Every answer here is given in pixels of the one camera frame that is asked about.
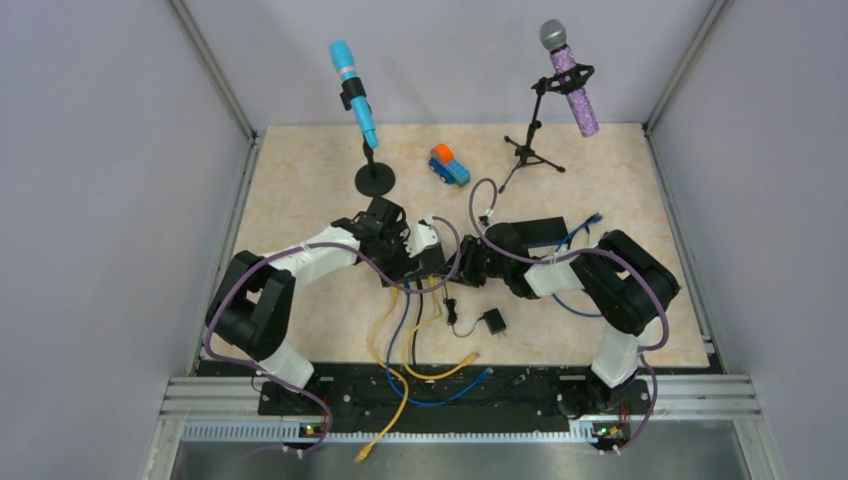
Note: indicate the purple glitter microphone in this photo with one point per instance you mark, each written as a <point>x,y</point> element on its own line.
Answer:
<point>553,37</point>

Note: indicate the large black network switch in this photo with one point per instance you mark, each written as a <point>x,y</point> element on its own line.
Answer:
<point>428,263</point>

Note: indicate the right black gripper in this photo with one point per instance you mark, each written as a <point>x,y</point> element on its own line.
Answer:
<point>466,272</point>

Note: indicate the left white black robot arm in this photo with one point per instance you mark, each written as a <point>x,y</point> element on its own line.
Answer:
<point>251,307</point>

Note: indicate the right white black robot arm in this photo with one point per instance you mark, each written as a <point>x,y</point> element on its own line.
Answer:
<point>631,289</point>

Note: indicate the small black ribbed network switch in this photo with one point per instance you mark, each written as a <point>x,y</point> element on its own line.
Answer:
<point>541,232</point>

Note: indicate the black tripod microphone stand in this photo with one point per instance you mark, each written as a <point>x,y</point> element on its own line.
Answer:
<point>533,139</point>

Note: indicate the cyan microphone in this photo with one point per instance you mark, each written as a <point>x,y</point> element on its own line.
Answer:
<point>354,96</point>

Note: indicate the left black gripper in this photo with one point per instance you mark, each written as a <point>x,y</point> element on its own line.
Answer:
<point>401,235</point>

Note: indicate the aluminium frame rail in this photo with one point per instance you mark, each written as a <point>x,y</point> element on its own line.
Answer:
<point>703,427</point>

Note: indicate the orange blue toy truck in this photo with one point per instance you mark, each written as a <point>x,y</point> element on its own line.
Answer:
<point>444,164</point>

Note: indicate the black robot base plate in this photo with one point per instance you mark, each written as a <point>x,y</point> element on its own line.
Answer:
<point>360,398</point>

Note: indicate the small black wall plug adapter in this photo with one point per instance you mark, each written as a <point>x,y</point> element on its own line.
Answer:
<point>492,319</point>

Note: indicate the black round-base microphone stand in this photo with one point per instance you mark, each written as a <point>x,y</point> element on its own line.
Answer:
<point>374,179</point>

